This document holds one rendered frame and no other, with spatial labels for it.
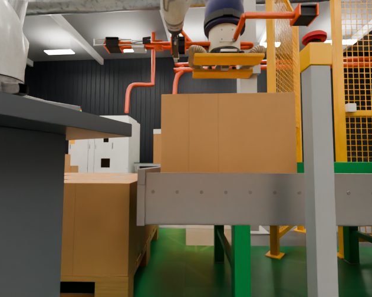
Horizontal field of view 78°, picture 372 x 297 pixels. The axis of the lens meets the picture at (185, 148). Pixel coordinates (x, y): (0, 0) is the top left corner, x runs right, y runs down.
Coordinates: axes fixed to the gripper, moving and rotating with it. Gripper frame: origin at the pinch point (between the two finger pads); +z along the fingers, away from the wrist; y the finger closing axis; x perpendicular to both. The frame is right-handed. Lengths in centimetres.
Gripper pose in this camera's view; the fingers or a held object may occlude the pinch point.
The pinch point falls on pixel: (176, 45)
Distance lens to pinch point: 137.5
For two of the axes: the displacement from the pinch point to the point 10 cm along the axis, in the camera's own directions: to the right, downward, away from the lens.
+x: 10.0, 0.1, 0.0
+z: 0.0, 0.6, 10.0
